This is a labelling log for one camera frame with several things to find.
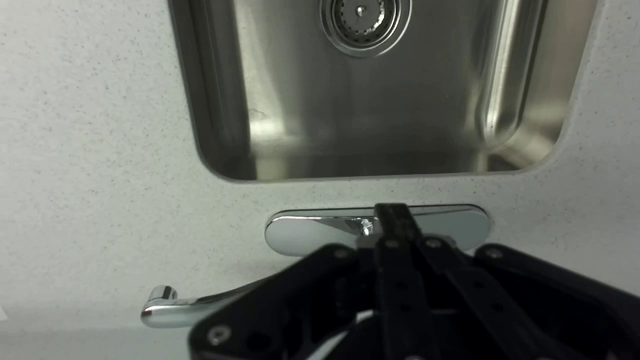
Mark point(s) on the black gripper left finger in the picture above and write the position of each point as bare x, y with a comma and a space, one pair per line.
280, 301

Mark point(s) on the stainless steel sink basin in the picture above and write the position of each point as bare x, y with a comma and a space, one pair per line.
301, 100

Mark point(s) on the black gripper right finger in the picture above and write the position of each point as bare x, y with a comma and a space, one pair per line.
521, 307

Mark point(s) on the round metal sink drain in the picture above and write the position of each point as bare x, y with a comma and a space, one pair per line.
363, 21

